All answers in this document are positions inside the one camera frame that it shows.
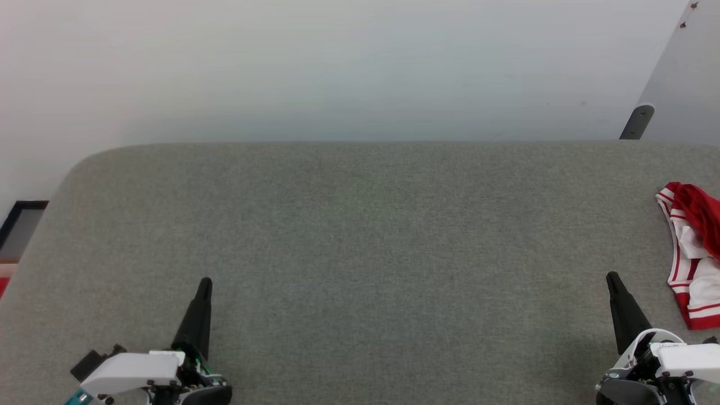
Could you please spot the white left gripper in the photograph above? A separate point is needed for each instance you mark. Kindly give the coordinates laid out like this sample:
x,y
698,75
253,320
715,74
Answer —
x,y
140,371

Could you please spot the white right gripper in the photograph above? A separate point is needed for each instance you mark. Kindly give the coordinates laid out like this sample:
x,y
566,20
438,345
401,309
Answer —
x,y
675,357

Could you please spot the red basketball jersey white trim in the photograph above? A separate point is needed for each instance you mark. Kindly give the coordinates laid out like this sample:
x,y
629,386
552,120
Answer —
x,y
700,214

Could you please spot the black framed panel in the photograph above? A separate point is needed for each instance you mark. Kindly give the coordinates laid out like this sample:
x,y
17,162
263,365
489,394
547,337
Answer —
x,y
25,230

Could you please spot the red flat object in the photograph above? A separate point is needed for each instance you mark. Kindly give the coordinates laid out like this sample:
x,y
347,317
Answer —
x,y
3,284

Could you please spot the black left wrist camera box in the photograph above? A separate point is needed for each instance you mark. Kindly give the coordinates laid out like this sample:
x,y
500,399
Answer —
x,y
90,360

